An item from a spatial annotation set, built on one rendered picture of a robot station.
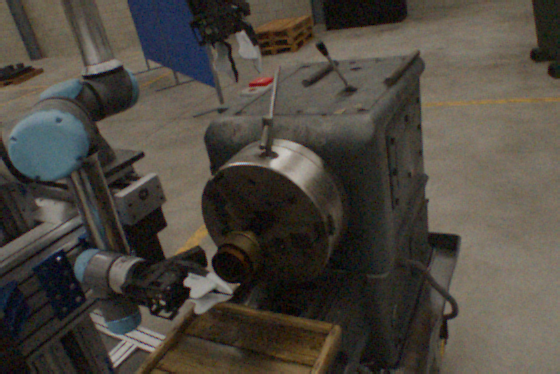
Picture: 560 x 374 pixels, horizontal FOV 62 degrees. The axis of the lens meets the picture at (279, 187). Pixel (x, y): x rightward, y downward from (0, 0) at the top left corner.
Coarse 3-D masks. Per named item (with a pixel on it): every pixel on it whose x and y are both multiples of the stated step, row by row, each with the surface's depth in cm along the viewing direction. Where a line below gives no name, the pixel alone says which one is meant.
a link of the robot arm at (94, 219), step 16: (48, 96) 88; (64, 96) 89; (96, 144) 97; (96, 160) 98; (80, 176) 96; (96, 176) 98; (80, 192) 98; (96, 192) 99; (80, 208) 100; (96, 208) 100; (112, 208) 103; (96, 224) 101; (112, 224) 103; (96, 240) 103; (112, 240) 104
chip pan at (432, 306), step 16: (448, 256) 165; (432, 272) 159; (448, 272) 157; (432, 288) 152; (416, 304) 147; (432, 304) 146; (416, 320) 141; (432, 320) 140; (416, 336) 135; (416, 352) 130; (416, 368) 126
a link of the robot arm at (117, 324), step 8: (112, 296) 95; (120, 296) 96; (104, 304) 96; (112, 304) 96; (120, 304) 97; (128, 304) 98; (136, 304) 101; (104, 312) 97; (112, 312) 97; (120, 312) 97; (128, 312) 98; (136, 312) 100; (112, 320) 98; (120, 320) 98; (128, 320) 99; (136, 320) 101; (112, 328) 99; (120, 328) 99; (128, 328) 99
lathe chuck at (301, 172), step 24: (240, 168) 95; (264, 168) 92; (288, 168) 92; (312, 168) 95; (240, 192) 98; (264, 192) 95; (288, 192) 92; (312, 192) 91; (336, 192) 97; (264, 216) 109; (288, 216) 95; (312, 216) 92; (336, 216) 96; (216, 240) 109; (336, 240) 98; (264, 264) 105; (288, 264) 102; (312, 264) 99
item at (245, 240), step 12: (228, 240) 90; (240, 240) 90; (252, 240) 91; (216, 252) 89; (228, 252) 88; (240, 252) 89; (252, 252) 90; (216, 264) 90; (228, 264) 94; (240, 264) 87; (252, 264) 90; (228, 276) 91; (240, 276) 88
